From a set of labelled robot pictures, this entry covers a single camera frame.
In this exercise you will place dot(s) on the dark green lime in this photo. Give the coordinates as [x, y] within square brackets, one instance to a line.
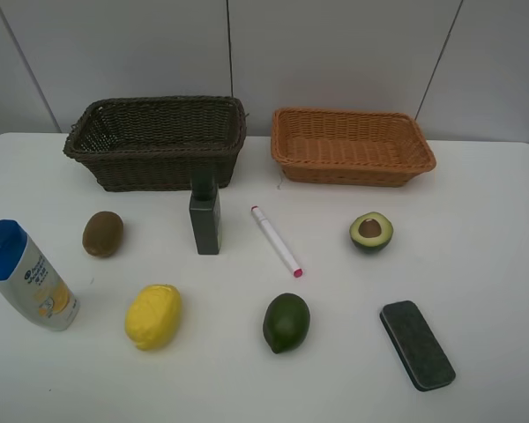
[286, 323]

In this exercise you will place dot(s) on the dark brown wicker basket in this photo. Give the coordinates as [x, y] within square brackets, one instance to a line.
[155, 143]

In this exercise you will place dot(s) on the white blue shampoo bottle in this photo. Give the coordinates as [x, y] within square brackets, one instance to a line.
[29, 282]

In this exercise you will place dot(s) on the brown kiwi fruit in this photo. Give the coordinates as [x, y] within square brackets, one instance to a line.
[103, 234]

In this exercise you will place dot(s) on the white pink-tipped marker pen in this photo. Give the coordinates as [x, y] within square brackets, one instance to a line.
[282, 250]

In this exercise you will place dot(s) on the yellow lemon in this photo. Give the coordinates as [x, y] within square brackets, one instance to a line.
[153, 318]

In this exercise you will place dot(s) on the dark green square bottle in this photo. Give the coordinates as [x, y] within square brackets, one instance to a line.
[204, 211]

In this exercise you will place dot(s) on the halved avocado with pit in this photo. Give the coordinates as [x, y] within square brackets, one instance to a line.
[371, 232]

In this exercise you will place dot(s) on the orange wicker basket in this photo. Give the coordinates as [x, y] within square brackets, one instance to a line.
[328, 146]

